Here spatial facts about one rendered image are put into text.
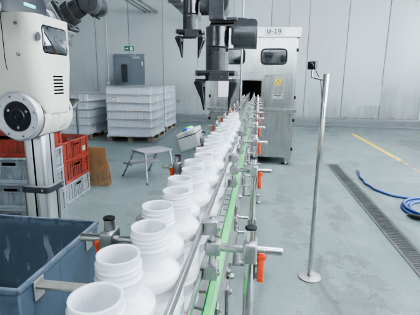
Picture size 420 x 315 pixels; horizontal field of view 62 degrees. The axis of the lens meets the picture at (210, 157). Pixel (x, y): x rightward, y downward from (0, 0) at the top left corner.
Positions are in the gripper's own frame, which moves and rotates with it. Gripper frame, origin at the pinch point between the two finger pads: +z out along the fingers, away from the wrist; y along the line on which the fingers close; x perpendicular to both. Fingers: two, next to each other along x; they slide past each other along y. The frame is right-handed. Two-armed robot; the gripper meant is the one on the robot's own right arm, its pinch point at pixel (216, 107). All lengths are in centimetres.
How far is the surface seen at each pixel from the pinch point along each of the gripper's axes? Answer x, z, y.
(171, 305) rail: -64, 13, 4
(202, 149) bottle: -16.7, 8.0, -1.0
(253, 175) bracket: -1.5, 17.5, 10.2
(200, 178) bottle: -36.8, 8.7, 1.9
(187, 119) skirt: 1017, 115, -212
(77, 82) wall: 1019, 6, -581
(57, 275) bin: -30, 33, -29
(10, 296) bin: -42, 30, -30
